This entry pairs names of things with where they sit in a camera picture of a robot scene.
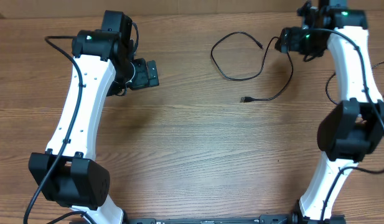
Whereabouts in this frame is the black usb cable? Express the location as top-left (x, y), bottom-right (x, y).
top-left (324, 60), bottom-right (384, 106)
top-left (210, 30), bottom-right (294, 104)

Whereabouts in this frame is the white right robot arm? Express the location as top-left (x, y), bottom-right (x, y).
top-left (275, 1), bottom-right (384, 223)

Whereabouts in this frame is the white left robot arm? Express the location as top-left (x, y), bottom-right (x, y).
top-left (28, 11), bottom-right (159, 223)

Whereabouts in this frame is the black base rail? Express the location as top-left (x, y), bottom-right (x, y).
top-left (126, 213), bottom-right (347, 224)

